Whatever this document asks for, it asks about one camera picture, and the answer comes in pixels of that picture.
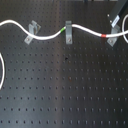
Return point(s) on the right metal cable clip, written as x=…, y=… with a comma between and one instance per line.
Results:
x=112, y=41

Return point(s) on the middle metal cable clip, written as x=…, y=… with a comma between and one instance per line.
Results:
x=68, y=31

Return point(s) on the metal cable clip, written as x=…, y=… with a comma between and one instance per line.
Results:
x=112, y=41
x=34, y=28
x=68, y=31

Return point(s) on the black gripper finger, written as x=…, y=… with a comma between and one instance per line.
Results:
x=115, y=15

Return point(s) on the left metal cable clip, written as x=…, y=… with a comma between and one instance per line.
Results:
x=34, y=28

